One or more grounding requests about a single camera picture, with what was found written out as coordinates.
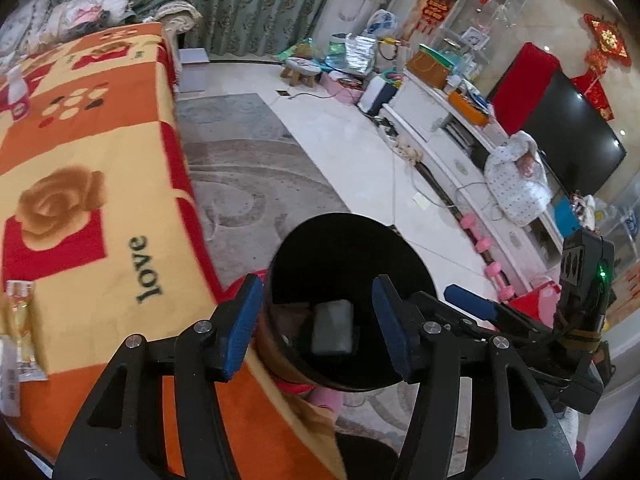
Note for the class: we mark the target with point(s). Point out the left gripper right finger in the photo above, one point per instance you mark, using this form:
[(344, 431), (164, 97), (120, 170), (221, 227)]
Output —
[(513, 431)]

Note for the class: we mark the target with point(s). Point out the black trash bin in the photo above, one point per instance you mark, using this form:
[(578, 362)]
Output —
[(318, 325)]

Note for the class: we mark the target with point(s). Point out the white tv cabinet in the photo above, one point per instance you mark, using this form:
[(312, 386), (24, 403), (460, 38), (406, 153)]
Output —
[(455, 152)]

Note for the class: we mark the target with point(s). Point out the orange snack wrapper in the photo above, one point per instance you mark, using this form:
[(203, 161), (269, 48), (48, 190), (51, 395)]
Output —
[(21, 327)]

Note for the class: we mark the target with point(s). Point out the black flat television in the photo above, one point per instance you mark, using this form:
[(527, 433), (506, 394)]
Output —
[(576, 143)]

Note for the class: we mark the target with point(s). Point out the white paper receipt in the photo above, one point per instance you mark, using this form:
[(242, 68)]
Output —
[(10, 404)]

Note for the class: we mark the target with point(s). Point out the grey patterned rug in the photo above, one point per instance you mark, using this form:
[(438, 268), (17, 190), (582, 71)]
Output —
[(253, 184)]

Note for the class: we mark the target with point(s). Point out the white dotted baby blanket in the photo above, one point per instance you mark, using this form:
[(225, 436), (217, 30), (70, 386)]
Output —
[(515, 176)]

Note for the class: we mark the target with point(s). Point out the pink dumbbell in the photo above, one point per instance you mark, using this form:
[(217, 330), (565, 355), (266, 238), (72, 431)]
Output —
[(493, 269)]

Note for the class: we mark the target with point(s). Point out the red chinese knot decoration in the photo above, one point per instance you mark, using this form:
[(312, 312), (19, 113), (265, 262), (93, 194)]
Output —
[(610, 46)]

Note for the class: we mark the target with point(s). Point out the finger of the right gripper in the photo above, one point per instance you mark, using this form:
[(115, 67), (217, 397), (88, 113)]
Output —
[(480, 307)]

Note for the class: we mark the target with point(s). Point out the small round wooden stool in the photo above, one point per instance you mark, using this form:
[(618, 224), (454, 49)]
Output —
[(300, 71)]

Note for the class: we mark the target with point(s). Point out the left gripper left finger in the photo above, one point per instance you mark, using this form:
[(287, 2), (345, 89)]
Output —
[(119, 431)]

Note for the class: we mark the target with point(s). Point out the red cloth television cover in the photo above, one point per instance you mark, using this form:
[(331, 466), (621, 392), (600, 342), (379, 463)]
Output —
[(521, 87)]

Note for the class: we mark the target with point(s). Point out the red orange rose blanket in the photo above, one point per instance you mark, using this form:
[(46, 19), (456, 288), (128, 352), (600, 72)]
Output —
[(98, 211)]

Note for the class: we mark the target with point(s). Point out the silver foil bag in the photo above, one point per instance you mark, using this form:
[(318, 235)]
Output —
[(360, 54)]

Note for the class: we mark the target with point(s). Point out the white pink yogurt bottle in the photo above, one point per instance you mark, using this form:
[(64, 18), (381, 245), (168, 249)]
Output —
[(18, 94)]

